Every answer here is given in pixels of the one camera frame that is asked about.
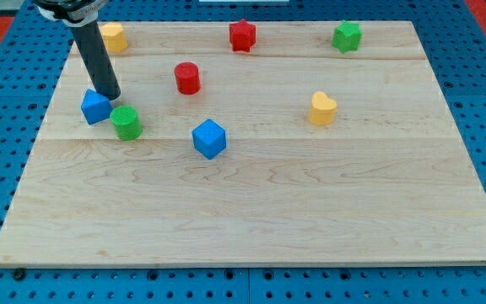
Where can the yellow heart block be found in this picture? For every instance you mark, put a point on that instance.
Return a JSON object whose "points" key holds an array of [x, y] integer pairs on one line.
{"points": [[323, 109]]}

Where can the blue cube block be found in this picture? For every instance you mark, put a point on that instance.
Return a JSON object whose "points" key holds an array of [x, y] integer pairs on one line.
{"points": [[209, 139]]}

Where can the red cylinder block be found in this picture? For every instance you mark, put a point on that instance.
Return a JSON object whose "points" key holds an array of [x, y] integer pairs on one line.
{"points": [[187, 78]]}

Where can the red star block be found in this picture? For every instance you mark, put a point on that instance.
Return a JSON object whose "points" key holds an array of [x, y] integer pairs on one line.
{"points": [[242, 36]]}

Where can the green cylinder block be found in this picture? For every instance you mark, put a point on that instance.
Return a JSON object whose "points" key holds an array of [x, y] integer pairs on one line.
{"points": [[126, 123]]}

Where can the wooden board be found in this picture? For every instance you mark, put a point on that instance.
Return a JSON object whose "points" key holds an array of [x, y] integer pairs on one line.
{"points": [[388, 183]]}

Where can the blue triangular block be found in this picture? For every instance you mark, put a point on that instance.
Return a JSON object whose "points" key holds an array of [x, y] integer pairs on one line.
{"points": [[95, 107]]}

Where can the green star block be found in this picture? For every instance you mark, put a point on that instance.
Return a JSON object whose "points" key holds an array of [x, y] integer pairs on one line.
{"points": [[347, 36]]}

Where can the yellow rounded block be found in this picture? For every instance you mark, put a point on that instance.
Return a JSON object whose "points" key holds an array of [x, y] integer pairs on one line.
{"points": [[114, 37]]}

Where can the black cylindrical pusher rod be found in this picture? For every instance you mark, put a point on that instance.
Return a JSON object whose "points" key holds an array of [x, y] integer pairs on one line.
{"points": [[96, 59]]}

